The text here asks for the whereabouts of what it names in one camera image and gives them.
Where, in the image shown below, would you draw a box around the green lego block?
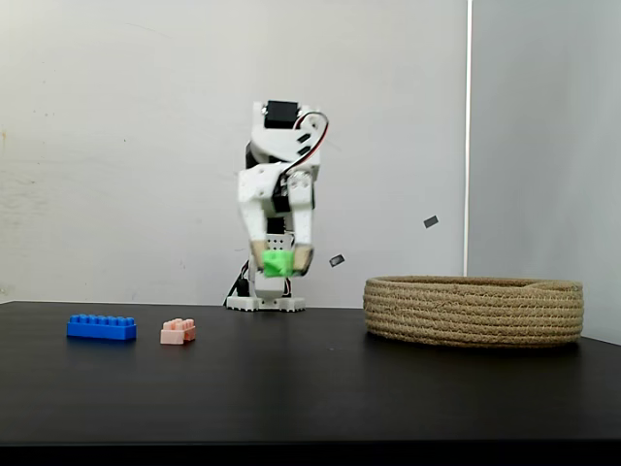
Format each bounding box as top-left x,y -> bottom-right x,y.
260,250 -> 297,281

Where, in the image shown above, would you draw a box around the pink lego block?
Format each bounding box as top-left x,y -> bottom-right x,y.
159,317 -> 197,346

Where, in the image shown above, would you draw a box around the blue lego block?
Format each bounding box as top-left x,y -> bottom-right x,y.
66,314 -> 138,341

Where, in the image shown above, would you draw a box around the black base cable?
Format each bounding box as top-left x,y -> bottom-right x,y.
226,261 -> 251,307

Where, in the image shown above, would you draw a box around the red black gripper cable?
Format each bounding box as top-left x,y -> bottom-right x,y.
283,112 -> 331,185

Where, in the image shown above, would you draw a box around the woven rope basket tray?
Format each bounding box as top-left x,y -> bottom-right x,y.
362,275 -> 585,349

